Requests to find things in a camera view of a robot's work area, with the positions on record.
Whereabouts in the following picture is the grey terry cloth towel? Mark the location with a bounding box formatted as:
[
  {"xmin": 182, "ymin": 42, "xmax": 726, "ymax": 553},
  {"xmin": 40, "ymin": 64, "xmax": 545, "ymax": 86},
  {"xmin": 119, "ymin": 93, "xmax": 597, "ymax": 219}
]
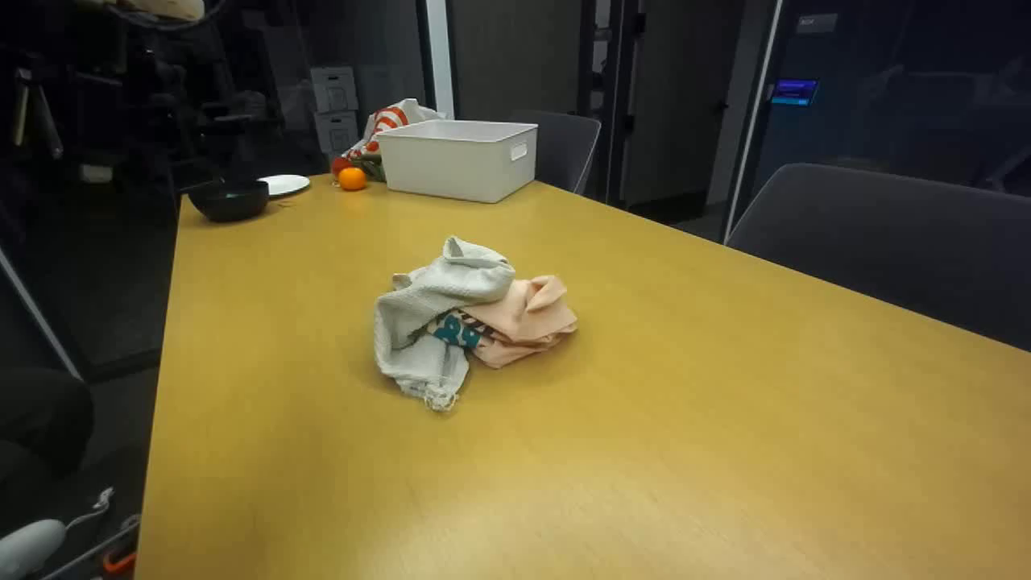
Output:
[{"xmin": 372, "ymin": 237, "xmax": 519, "ymax": 415}]

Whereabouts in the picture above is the peach patterned cloth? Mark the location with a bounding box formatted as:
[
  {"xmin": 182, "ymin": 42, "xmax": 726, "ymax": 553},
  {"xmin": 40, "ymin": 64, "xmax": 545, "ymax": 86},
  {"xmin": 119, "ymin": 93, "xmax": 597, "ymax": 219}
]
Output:
[{"xmin": 432, "ymin": 275, "xmax": 582, "ymax": 371}]

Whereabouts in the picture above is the white plastic storage bin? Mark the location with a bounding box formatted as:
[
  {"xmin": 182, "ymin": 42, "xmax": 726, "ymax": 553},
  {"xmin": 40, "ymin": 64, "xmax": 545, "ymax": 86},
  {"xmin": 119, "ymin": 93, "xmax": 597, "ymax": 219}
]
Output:
[{"xmin": 376, "ymin": 116, "xmax": 542, "ymax": 208}]

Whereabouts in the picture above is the grey chair behind bin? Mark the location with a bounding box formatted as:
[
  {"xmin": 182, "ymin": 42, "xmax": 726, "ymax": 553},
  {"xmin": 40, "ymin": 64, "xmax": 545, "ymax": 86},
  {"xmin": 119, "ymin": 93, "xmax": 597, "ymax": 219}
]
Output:
[{"xmin": 502, "ymin": 107, "xmax": 607, "ymax": 197}]

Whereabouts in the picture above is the red white patterned cloth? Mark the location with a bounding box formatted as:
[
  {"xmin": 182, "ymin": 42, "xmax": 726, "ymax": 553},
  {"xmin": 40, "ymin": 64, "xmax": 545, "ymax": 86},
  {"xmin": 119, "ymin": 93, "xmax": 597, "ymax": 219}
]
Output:
[{"xmin": 328, "ymin": 96, "xmax": 446, "ymax": 185}]

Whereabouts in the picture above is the white vertical pole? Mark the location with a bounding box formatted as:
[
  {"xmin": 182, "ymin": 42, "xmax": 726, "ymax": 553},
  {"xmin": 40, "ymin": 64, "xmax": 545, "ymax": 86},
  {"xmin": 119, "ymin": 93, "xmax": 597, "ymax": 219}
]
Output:
[{"xmin": 423, "ymin": 0, "xmax": 457, "ymax": 124}]

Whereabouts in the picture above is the white plate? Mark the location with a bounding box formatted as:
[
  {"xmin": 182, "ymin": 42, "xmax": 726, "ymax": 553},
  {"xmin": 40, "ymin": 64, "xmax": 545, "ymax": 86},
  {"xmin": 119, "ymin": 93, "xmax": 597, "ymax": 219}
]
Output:
[{"xmin": 256, "ymin": 172, "xmax": 317, "ymax": 204}]

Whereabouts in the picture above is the grey cardboard boxes stack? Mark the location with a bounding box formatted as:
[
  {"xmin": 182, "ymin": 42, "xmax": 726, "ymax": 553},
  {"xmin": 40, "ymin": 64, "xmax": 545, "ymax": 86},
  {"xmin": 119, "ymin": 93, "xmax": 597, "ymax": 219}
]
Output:
[{"xmin": 306, "ymin": 63, "xmax": 365, "ymax": 162}]

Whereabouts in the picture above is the black bowl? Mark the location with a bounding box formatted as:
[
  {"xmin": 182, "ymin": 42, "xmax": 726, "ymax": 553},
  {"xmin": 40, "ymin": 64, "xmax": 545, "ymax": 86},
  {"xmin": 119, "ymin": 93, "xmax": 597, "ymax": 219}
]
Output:
[{"xmin": 187, "ymin": 177, "xmax": 273, "ymax": 226}]

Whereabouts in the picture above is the dark grey office chair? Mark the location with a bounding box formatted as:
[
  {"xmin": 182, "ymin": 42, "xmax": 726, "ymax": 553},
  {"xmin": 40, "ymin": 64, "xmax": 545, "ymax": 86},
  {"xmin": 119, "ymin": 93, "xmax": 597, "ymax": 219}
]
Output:
[{"xmin": 726, "ymin": 162, "xmax": 1031, "ymax": 356}]

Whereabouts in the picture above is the black camera tripod stand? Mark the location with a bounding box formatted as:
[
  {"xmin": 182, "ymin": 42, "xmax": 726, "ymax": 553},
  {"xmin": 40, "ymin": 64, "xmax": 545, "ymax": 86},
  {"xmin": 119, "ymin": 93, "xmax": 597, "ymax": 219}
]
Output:
[{"xmin": 0, "ymin": 0, "xmax": 272, "ymax": 385}]

